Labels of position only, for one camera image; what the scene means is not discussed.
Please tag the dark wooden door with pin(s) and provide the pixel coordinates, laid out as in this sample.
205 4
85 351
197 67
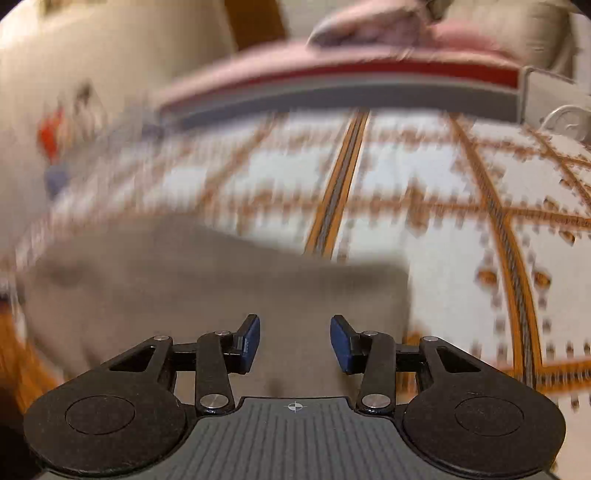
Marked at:
254 22

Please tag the white metal headboard frame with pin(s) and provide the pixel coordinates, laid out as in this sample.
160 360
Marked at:
569 120

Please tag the folded pink comforter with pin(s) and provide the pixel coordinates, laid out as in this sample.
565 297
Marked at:
401 24

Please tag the grey-brown fleece pants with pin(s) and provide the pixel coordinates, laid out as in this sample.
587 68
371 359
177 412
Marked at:
93 296

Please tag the pink pillow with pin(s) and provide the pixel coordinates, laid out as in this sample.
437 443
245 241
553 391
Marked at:
463 37

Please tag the red box with teddy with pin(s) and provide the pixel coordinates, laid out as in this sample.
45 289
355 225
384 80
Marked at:
52 134

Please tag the pink quilted large bed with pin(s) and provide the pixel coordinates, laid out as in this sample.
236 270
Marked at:
295 75

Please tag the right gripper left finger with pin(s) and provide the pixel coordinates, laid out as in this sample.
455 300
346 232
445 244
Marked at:
132 411

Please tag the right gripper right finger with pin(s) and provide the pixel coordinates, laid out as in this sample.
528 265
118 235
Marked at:
451 409

